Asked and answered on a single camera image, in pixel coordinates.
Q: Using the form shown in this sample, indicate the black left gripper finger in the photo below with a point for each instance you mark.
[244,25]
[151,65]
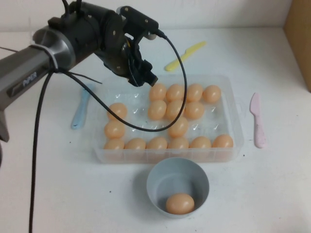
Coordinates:
[147,72]
[132,72]

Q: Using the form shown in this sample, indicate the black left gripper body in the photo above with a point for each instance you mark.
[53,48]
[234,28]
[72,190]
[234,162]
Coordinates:
[113,46]

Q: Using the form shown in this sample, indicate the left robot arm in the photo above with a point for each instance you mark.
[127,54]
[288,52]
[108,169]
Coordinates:
[24,64]

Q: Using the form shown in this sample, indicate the orange plastic egg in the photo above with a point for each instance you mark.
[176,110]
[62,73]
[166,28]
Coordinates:
[117,110]
[178,143]
[212,94]
[156,143]
[158,93]
[200,143]
[195,110]
[180,204]
[174,109]
[114,144]
[179,127]
[194,93]
[175,93]
[222,141]
[114,129]
[157,110]
[135,144]

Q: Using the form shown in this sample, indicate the clear plastic egg box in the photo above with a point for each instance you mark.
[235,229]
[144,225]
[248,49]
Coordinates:
[218,155]

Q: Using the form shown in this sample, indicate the brown cardboard box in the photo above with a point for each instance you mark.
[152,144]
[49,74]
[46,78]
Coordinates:
[300,36]

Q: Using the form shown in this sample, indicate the yellow plastic knife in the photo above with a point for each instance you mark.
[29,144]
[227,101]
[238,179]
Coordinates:
[193,49]

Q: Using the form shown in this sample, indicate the blue plastic fork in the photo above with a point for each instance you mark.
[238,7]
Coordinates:
[79,115]

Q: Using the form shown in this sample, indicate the blue-grey round bowl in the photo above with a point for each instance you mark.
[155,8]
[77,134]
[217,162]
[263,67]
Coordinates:
[170,177]

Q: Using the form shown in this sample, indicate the pink plastic knife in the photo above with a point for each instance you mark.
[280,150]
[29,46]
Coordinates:
[258,126]

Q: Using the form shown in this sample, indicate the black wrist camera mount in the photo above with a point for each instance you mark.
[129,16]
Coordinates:
[138,20]

